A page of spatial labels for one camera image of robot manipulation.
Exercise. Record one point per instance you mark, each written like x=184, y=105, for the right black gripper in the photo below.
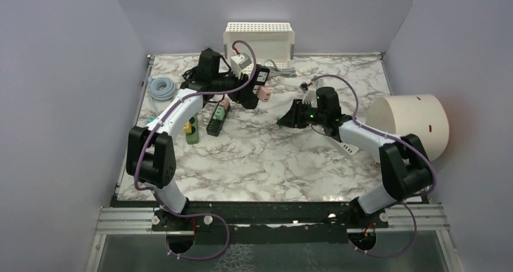
x=293, y=118

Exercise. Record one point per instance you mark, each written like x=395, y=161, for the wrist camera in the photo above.
x=309, y=92
x=243, y=64

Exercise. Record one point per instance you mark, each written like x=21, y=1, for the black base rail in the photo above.
x=266, y=222

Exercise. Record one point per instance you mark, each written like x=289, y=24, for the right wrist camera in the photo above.
x=309, y=92

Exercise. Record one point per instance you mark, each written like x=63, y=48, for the cream cylindrical bin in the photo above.
x=422, y=115

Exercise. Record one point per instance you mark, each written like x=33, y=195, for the green power strip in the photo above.
x=194, y=137

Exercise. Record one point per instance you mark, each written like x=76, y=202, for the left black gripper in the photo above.
x=238, y=83

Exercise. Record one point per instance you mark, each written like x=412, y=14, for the pink plug adapter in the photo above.
x=264, y=94

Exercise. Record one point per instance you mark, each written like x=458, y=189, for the teal plug adapter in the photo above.
x=150, y=119

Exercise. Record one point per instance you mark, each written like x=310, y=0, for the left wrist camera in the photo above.
x=243, y=64

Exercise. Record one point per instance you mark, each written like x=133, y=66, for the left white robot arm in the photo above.
x=150, y=155

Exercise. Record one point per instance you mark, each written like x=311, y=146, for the white perforated plastic basket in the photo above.
x=272, y=42

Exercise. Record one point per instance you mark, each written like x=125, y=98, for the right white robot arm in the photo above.
x=405, y=168

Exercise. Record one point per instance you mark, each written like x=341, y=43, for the green adapter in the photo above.
x=219, y=113

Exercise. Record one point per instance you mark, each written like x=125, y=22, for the white power strip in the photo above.
x=349, y=149

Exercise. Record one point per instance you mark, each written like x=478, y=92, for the yellow plug adapter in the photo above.
x=188, y=128

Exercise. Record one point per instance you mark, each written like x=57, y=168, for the black power strip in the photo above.
x=214, y=126
x=260, y=80

